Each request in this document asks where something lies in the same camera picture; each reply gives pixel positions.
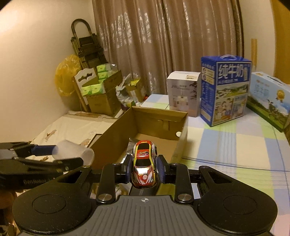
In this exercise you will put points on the red toy car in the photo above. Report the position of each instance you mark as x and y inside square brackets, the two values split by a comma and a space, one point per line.
[145, 165]

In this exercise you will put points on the brown cardboard box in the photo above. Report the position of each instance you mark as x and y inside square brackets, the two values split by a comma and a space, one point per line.
[154, 122]

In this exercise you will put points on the crumpled plastic bag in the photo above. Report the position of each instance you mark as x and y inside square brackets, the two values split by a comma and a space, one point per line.
[122, 95]

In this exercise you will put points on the silver tea pouch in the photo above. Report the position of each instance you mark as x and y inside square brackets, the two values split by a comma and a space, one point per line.
[126, 154]

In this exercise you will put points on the yellow plastic bag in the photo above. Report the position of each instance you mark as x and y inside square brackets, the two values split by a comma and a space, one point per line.
[65, 77]

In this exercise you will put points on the translucent plastic box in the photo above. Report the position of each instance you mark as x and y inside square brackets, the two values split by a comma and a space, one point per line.
[74, 151]

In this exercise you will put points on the green and white milk box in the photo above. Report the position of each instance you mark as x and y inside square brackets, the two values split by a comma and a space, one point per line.
[267, 102]

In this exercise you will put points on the white humidifier box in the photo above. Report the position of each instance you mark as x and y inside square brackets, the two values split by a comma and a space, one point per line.
[183, 93]

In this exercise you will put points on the person's left hand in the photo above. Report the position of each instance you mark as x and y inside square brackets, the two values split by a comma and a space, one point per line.
[6, 197]

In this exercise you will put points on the cream printed bedsheet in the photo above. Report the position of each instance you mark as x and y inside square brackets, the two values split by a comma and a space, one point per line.
[72, 127]

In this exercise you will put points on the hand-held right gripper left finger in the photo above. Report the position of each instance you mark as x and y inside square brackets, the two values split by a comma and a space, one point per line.
[128, 168]

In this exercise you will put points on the pale wooden strip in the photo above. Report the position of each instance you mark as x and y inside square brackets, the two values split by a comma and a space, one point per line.
[254, 54]

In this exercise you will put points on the wooden wardrobe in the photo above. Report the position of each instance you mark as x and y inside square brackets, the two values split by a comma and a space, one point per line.
[282, 38]

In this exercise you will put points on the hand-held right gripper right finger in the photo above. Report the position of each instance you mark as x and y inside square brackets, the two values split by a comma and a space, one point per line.
[160, 170]

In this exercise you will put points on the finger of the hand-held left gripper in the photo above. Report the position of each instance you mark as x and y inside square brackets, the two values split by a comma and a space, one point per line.
[68, 163]
[43, 150]

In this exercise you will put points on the brown curtain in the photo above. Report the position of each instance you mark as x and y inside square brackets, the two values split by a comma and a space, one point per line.
[163, 45]

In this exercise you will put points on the blue milk carton box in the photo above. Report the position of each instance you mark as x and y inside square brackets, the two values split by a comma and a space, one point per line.
[226, 93]

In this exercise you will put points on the cardboard box of tissue packs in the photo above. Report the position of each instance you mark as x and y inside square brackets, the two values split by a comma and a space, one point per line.
[102, 97]

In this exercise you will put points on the folded black step ladder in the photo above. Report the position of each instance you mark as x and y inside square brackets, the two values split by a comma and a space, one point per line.
[87, 45]

